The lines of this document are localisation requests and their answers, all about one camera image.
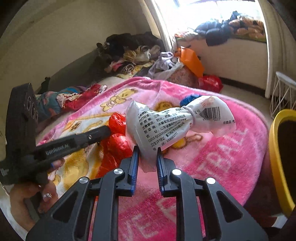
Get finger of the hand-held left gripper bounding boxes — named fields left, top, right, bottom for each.
left=68, top=126, right=112, bottom=151

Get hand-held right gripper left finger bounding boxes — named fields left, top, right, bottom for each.
left=26, top=146, right=140, bottom=241

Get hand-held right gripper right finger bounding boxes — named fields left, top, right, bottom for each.
left=156, top=147, right=269, bottom=241

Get red plastic wrapper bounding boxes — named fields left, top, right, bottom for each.
left=95, top=112, right=137, bottom=179

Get white yellow snack packet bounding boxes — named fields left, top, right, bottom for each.
left=125, top=95, right=237, bottom=173

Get yellow rimmed black bin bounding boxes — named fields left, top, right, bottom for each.
left=269, top=109, right=296, bottom=218

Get person's left hand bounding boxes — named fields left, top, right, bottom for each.
left=9, top=158, right=66, bottom=223

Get red patterned cloth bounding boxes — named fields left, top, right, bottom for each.
left=63, top=84, right=108, bottom=110

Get colourful floral cloth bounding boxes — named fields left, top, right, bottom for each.
left=36, top=86, right=86, bottom=114

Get pink printed blanket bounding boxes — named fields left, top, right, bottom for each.
left=35, top=76, right=269, bottom=241

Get blue crumpled wrapper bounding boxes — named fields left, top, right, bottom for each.
left=180, top=94, right=203, bottom=107

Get pile of dark clothes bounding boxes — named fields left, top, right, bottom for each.
left=96, top=32, right=163, bottom=78

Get grey white clothes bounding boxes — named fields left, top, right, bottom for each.
left=148, top=51, right=183, bottom=80

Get floral fabric bag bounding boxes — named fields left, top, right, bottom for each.
left=168, top=65, right=200, bottom=88

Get red plastic bag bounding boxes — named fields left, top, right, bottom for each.
left=199, top=75, right=223, bottom=93

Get orange bag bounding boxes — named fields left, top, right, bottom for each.
left=178, top=46, right=205, bottom=78

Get cream curtain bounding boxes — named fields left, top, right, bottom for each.
left=141, top=0, right=178, bottom=54
left=259, top=0, right=289, bottom=99

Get colourful clothes heap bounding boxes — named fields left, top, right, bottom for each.
left=174, top=31, right=199, bottom=41

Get dark puffy jacket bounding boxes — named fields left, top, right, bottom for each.
left=194, top=20, right=234, bottom=47

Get clothes on window sill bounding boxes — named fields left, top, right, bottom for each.
left=228, top=10, right=266, bottom=43

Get white wire stool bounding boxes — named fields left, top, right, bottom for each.
left=269, top=71, right=296, bottom=121

